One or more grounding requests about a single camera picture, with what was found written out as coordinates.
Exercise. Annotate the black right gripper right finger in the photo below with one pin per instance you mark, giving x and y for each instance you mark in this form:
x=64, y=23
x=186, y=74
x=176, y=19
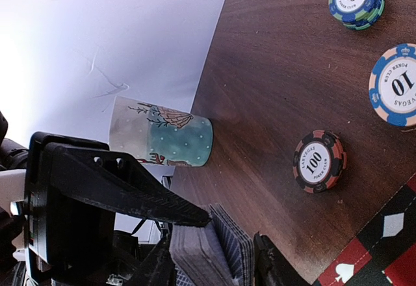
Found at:
x=271, y=267

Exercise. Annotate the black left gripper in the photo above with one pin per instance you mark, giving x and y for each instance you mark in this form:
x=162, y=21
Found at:
x=73, y=190

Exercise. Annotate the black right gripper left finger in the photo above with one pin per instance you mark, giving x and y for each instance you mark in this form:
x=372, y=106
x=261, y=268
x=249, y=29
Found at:
x=157, y=269

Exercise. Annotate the red black poker chip stack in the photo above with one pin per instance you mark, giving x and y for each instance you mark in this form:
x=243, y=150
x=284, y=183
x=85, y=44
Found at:
x=318, y=162

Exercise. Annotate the blue cream poker chip stack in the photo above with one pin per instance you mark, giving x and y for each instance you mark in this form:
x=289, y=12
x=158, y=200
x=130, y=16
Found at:
x=392, y=86

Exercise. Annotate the green poker chip stack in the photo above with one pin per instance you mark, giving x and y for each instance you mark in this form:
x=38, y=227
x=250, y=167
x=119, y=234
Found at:
x=357, y=15

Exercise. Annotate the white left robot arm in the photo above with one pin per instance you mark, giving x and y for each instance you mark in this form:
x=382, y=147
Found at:
x=13, y=220

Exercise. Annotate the white floral ceramic mug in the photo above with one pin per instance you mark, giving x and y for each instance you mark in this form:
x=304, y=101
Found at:
x=154, y=134

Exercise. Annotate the round red black poker mat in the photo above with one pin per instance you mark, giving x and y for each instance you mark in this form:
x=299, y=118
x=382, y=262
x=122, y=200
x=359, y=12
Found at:
x=383, y=252

